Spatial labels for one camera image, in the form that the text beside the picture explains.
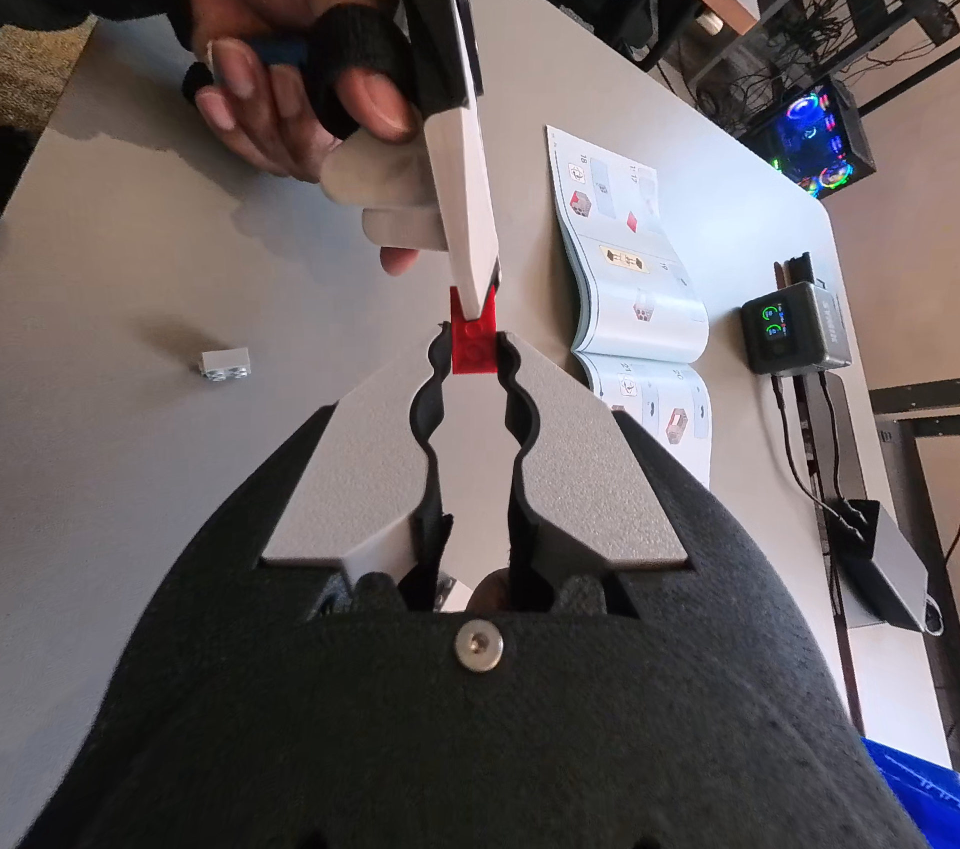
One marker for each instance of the grey toy brick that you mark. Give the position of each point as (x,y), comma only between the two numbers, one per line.
(225,363)

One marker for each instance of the open instruction booklet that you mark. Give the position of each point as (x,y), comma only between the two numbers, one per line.
(637,309)

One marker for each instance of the black metal frame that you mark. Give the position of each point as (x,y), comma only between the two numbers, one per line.
(915,399)

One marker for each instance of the red toy brick plate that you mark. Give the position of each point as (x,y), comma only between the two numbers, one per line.
(472,350)

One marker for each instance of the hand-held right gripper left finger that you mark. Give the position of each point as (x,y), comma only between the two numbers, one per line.
(352,489)

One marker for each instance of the grey desk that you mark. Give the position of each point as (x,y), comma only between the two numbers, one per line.
(150,489)

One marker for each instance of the large blue plastic bin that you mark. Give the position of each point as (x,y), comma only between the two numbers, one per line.
(922,796)

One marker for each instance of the black flat device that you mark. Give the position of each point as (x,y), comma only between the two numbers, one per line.
(832,429)

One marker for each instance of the dark power station with screen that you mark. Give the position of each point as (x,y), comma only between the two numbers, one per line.
(802,331)

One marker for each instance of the computer case with coloured lights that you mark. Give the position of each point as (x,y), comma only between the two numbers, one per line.
(810,136)

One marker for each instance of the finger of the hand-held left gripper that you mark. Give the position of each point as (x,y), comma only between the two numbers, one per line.
(465,204)

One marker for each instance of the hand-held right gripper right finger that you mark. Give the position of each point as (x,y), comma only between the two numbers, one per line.
(592,489)

